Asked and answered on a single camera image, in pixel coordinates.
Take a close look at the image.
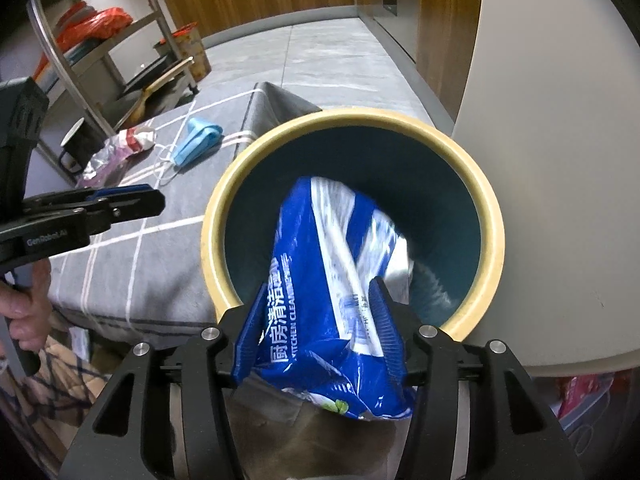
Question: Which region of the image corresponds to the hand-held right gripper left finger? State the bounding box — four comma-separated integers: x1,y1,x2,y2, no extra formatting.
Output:
60,282,271,480

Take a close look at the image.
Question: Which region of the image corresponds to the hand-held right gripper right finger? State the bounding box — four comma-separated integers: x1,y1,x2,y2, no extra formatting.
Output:
367,277,584,480

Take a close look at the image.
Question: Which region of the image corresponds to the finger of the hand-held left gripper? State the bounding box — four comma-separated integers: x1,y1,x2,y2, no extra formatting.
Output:
0,190,166,267
20,183,157,212

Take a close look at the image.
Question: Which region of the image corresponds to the blue wet wipes packet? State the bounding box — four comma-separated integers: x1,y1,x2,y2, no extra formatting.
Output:
250,176,419,422

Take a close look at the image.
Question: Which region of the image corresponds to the yellow rimmed blue bin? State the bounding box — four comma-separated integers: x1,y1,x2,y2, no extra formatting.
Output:
200,107,506,347

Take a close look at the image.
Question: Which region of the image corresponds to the person's left hand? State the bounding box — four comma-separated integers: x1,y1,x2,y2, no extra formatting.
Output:
0,259,53,352

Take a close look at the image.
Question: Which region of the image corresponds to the black mug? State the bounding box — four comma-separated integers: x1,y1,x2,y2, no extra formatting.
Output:
57,117,101,174

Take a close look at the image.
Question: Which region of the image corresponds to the clear plastic bag red label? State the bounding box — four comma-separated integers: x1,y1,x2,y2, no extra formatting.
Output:
80,127,157,186

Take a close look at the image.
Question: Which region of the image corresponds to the metal rack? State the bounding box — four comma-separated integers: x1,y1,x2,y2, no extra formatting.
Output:
25,0,201,177

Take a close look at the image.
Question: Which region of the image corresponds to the grey checked cloth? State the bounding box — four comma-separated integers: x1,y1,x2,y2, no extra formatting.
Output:
25,82,323,335

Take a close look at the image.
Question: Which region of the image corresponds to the black baking tray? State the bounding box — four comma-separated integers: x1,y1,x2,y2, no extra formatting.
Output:
117,55,192,116

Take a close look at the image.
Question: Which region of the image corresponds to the blue face mask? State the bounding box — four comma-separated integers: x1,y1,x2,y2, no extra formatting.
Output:
155,117,224,185

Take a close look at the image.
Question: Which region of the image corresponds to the orange snack tub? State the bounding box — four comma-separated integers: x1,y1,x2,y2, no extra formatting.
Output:
152,24,211,82

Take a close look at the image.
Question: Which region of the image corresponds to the red plastic packet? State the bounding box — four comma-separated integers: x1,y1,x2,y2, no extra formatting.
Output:
549,372,617,422

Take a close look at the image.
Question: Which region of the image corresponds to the stainless steel appliance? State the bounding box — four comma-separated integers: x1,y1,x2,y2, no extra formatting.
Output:
352,0,422,64

